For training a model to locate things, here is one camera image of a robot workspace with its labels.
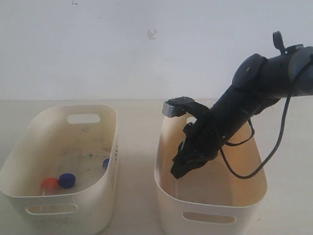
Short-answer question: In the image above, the cream plastic bin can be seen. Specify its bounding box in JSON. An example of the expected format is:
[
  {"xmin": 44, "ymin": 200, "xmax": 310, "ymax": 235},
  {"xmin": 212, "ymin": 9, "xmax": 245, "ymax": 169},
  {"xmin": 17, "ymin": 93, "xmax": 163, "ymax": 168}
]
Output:
[
  {"xmin": 154, "ymin": 115, "xmax": 268, "ymax": 235},
  {"xmin": 0, "ymin": 104, "xmax": 118, "ymax": 235}
]

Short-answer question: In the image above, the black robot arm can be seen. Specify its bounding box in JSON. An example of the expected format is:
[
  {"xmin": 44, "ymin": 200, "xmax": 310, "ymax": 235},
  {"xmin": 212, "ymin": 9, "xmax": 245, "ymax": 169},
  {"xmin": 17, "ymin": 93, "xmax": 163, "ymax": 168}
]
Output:
[{"xmin": 168, "ymin": 45, "xmax": 313, "ymax": 179}]

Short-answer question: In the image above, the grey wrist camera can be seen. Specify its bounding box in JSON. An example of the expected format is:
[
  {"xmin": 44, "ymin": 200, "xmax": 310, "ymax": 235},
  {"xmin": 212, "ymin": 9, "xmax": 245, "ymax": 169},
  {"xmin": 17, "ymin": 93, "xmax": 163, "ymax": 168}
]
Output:
[{"xmin": 162, "ymin": 96, "xmax": 209, "ymax": 118}]

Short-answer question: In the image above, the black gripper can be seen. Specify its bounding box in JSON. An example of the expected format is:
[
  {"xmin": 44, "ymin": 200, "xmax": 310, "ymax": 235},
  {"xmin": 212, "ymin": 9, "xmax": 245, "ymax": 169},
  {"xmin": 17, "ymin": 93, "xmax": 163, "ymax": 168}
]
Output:
[{"xmin": 170, "ymin": 111, "xmax": 231, "ymax": 179}]

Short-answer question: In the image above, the orange-capped clear tube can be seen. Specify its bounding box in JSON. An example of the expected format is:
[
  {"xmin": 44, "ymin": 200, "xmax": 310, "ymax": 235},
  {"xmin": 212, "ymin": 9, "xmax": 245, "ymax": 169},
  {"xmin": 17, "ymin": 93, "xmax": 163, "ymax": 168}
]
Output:
[{"xmin": 41, "ymin": 177, "xmax": 59, "ymax": 196}]

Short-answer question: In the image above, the blue-capped clear tube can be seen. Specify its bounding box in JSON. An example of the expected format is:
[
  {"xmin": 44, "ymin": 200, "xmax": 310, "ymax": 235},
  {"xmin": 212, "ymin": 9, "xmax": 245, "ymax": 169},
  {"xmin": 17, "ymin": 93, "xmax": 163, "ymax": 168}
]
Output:
[{"xmin": 102, "ymin": 158, "xmax": 110, "ymax": 169}]

